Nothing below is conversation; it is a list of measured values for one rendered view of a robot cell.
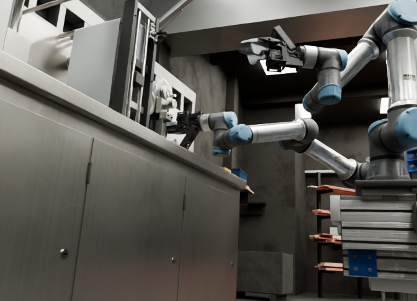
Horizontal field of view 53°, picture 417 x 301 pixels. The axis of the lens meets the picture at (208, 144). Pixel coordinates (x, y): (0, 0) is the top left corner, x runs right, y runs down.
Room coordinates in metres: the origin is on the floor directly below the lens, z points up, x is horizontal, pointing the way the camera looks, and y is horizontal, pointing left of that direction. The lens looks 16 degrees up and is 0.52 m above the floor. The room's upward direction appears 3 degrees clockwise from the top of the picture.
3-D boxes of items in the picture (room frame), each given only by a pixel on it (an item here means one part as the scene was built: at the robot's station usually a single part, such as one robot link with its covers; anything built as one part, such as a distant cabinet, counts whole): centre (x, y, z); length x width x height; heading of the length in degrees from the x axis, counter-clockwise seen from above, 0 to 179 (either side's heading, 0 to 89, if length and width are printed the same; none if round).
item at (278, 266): (7.59, -0.98, 0.38); 1.12 x 0.91 x 0.76; 70
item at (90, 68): (1.56, 0.51, 1.17); 0.34 x 0.05 x 0.54; 63
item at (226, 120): (1.71, -0.06, 1.11); 0.11 x 0.08 x 0.09; 63
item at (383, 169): (1.46, -0.65, 0.87); 0.15 x 0.15 x 0.10
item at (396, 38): (1.33, -0.66, 1.19); 0.15 x 0.12 x 0.55; 6
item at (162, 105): (1.73, 0.20, 1.05); 0.06 x 0.05 x 0.31; 63
